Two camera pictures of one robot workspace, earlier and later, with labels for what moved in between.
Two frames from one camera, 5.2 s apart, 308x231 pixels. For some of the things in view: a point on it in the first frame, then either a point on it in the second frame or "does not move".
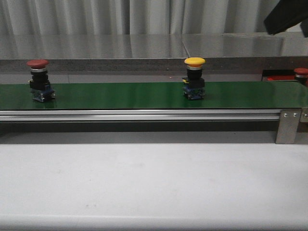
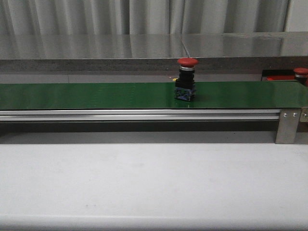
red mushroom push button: x=40 y=85 to x=185 y=87
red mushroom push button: x=301 y=75 does not move
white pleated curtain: x=134 y=17 does not move
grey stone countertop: x=99 y=58 does not move
